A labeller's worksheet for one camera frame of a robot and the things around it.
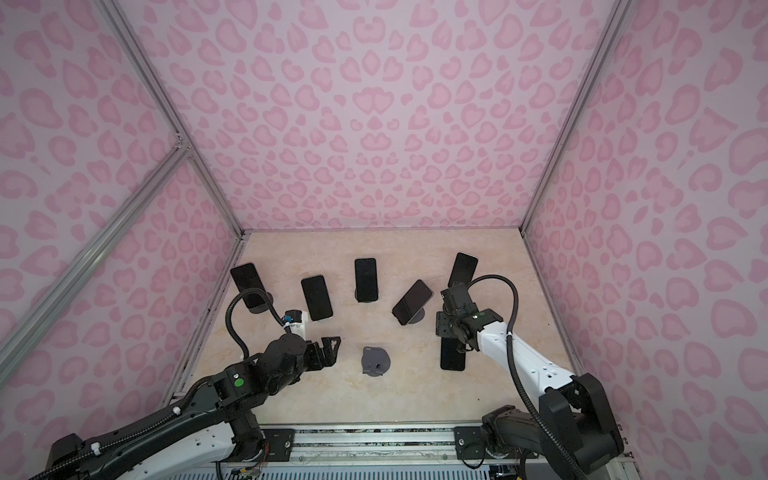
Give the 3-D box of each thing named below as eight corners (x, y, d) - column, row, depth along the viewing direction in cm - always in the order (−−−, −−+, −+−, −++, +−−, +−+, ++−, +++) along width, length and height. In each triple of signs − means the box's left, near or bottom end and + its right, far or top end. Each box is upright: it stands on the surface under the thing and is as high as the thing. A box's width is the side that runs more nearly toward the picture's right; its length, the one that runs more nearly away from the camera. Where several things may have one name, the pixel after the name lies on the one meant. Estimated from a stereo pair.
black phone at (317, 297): (313, 322, 97) (304, 301, 87) (310, 300, 102) (301, 279, 92) (333, 316, 98) (326, 295, 88) (329, 295, 103) (322, 274, 93)
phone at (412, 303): (406, 330, 95) (407, 314, 87) (392, 315, 98) (391, 298, 90) (432, 309, 99) (434, 292, 92) (417, 296, 103) (419, 278, 95)
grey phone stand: (362, 377, 86) (360, 370, 82) (364, 354, 90) (362, 346, 86) (390, 377, 86) (389, 370, 82) (390, 354, 90) (390, 346, 86)
